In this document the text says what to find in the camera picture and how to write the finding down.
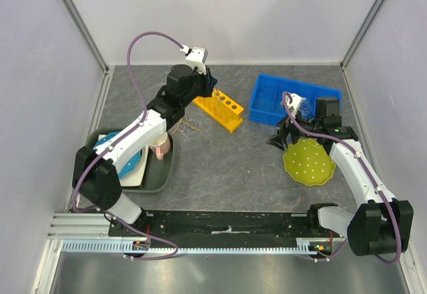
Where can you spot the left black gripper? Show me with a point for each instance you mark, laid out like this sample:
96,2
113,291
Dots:
208,80

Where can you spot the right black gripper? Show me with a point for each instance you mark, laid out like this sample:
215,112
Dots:
279,139

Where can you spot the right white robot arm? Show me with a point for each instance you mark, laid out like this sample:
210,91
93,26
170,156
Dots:
382,224

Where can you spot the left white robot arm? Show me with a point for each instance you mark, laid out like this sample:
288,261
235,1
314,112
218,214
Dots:
95,173

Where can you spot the yellow test tube rack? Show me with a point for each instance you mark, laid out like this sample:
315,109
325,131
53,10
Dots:
222,109

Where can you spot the blue plastic bin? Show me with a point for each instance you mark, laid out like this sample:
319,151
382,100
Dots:
265,104

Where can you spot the clear glass beaker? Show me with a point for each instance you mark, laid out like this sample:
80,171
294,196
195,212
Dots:
306,110

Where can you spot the green dotted plate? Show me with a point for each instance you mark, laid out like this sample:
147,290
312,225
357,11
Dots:
308,163

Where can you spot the metal crucible tongs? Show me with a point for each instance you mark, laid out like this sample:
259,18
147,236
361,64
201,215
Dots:
186,119

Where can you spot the pink small cup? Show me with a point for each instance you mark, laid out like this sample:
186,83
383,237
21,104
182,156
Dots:
160,145

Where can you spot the dark green tray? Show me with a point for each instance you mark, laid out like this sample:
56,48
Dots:
157,172

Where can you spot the blue dotted plate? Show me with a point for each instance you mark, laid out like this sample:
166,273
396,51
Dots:
131,163

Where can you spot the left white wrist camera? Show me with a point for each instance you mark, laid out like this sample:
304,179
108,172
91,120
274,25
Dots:
195,57

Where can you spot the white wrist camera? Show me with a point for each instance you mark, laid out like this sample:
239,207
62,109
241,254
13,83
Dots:
293,102
195,57

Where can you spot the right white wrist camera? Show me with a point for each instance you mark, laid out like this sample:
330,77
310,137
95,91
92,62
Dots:
293,102

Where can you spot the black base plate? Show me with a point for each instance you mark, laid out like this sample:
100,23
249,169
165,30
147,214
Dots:
231,229

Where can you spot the slotted cable duct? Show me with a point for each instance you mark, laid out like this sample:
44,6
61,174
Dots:
129,247

